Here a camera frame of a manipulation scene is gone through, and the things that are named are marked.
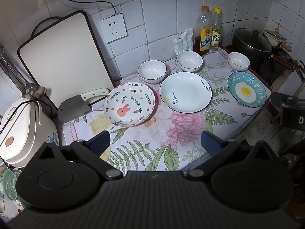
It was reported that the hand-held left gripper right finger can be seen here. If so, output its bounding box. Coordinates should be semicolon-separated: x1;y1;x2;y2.
183;131;274;180

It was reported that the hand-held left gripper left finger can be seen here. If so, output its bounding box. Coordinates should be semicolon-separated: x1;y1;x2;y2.
36;131;124;180

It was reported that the pink rabbit print plate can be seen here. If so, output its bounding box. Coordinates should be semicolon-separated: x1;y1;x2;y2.
103;82;157;127

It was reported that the blue fried egg plate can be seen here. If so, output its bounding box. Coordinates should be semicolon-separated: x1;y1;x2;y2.
227;72;266;108

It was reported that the white plate with dark rim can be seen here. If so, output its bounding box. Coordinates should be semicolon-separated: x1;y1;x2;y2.
159;72;212;113

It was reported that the white ribbed bowl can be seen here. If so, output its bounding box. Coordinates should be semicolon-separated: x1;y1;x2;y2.
138;60;167;84
229;52;250;72
176;51;204;73

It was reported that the floral tablecloth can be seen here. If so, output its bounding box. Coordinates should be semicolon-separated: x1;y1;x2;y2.
62;46;272;171

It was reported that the black gas stove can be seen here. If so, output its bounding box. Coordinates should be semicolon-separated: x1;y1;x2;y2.
248;50;294;87

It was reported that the white enamel pot with lid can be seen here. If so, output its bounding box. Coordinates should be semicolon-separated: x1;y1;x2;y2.
263;27;293;53

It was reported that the white rice cooker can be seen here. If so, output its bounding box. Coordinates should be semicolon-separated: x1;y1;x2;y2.
0;97;60;169

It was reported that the black wok with lid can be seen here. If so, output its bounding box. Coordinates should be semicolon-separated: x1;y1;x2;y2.
232;28;293;69

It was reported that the white cutting board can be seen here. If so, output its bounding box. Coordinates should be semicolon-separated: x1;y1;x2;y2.
17;10;115;110

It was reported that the green plastic basket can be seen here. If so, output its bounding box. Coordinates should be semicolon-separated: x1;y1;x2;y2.
2;169;19;201

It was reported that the white seasoning packet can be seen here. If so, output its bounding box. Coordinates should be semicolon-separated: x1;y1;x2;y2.
182;28;194;51
173;35;189;55

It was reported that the cooking wine bottle yellow label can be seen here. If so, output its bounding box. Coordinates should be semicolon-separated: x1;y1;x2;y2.
193;6;213;56

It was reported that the clear vinegar bottle yellow cap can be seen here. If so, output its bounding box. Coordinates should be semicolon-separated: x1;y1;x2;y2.
210;7;223;51

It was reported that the metal kitchen utensil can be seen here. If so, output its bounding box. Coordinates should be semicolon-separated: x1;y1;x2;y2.
0;49;46;99

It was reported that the cleaver with white handle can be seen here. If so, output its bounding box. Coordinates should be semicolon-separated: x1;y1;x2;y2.
58;88;110;124

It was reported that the white wall socket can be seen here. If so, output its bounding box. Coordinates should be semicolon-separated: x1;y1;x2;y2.
99;14;128;44

